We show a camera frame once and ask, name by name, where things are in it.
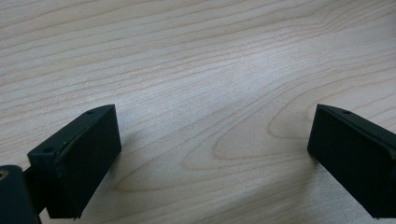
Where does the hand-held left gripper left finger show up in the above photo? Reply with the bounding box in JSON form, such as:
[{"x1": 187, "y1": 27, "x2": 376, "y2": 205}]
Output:
[{"x1": 27, "y1": 104, "x2": 122, "y2": 220}]

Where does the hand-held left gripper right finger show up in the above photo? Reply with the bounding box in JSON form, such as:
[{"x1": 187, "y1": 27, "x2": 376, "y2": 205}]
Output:
[{"x1": 306, "y1": 104, "x2": 396, "y2": 219}]

